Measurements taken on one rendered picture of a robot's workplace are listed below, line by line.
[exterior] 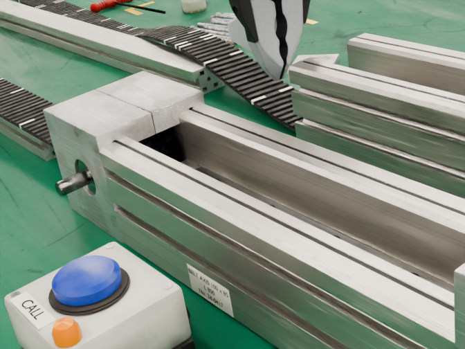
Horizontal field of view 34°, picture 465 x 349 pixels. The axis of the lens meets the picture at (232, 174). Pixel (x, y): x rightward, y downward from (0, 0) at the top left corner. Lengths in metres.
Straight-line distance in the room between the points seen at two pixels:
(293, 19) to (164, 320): 0.38
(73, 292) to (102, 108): 0.22
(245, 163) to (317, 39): 0.47
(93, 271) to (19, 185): 0.31
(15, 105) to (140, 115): 0.29
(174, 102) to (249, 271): 0.19
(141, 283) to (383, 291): 0.15
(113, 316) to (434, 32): 0.65
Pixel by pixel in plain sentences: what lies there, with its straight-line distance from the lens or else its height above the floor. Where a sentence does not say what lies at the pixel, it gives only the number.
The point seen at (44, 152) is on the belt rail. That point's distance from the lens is 0.78.
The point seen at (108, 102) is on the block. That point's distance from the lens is 0.63.
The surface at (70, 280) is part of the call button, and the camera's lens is 0.45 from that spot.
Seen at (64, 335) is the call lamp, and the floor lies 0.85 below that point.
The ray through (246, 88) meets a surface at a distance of 0.81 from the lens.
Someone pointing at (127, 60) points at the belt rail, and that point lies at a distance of 0.99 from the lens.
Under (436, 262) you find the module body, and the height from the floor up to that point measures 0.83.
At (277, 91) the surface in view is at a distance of 0.80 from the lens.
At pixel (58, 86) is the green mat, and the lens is 0.99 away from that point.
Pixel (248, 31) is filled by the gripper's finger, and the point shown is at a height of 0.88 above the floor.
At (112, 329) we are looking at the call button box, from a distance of 0.43.
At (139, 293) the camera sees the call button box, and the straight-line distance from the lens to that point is 0.44.
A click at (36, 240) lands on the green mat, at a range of 0.65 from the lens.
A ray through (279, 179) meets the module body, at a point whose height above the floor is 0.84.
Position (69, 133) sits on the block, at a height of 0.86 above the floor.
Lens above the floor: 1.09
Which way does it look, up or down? 27 degrees down
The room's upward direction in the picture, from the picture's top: 9 degrees counter-clockwise
